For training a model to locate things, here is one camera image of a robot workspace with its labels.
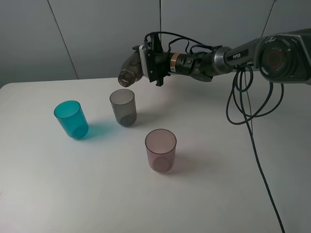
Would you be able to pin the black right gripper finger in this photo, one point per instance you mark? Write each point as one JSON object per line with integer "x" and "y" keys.
{"x": 160, "y": 80}

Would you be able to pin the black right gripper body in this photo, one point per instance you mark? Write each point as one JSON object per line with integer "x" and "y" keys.
{"x": 180, "y": 64}

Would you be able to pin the smoky translucent water bottle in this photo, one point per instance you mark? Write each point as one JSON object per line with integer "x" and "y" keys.
{"x": 131, "y": 70}

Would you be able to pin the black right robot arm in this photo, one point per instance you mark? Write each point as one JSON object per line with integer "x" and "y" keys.
{"x": 280, "y": 58}

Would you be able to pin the grey translucent plastic cup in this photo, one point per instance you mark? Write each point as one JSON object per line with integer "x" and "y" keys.
{"x": 124, "y": 106}

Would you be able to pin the pink translucent plastic cup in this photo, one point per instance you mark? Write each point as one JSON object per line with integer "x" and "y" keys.
{"x": 160, "y": 147}

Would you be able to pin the teal plastic cup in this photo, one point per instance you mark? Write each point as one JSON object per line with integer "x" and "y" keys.
{"x": 72, "y": 119}

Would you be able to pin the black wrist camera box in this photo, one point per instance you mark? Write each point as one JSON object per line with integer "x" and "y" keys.
{"x": 148, "y": 52}

